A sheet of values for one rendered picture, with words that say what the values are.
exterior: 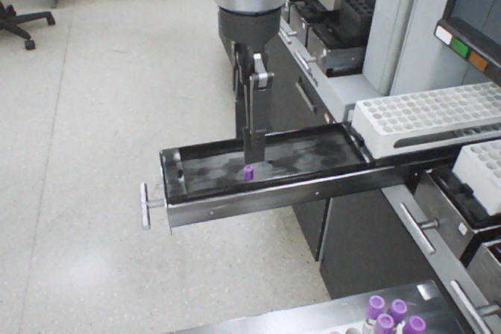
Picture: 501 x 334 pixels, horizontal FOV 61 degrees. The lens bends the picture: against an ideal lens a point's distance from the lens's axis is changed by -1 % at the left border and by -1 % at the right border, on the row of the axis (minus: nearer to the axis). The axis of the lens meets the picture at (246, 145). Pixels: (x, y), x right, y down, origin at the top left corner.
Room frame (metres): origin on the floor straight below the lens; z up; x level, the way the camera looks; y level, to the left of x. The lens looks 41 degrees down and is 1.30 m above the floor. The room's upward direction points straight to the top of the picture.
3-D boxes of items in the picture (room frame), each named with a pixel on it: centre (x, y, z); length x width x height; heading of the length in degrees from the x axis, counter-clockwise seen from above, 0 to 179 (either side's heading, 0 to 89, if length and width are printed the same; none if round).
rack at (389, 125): (0.61, -0.35, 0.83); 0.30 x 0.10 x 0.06; 104
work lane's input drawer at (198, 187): (0.57, -0.17, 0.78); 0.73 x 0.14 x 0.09; 104
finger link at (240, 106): (0.52, 0.00, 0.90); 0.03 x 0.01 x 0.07; 104
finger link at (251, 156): (0.47, -0.01, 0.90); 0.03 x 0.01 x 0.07; 104
